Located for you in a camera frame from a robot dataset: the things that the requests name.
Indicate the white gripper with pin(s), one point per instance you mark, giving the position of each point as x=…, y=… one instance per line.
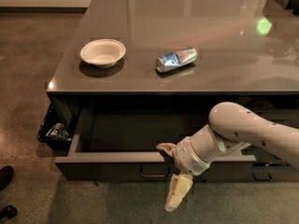
x=188, y=157

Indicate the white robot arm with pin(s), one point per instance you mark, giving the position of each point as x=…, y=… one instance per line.
x=231, y=127

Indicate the grey drawer cabinet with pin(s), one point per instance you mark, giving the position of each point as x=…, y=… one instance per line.
x=245, y=48

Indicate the crushed blue silver can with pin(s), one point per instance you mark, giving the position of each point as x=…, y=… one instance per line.
x=176, y=59

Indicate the black bin with trash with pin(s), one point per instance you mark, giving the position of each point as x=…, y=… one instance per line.
x=52, y=132

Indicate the white paper bowl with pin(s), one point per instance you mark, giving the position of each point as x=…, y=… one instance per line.
x=103, y=53

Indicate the black shoe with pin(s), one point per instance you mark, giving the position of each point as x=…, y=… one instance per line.
x=6, y=176

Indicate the black object on floor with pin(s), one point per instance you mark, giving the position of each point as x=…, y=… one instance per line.
x=9, y=212

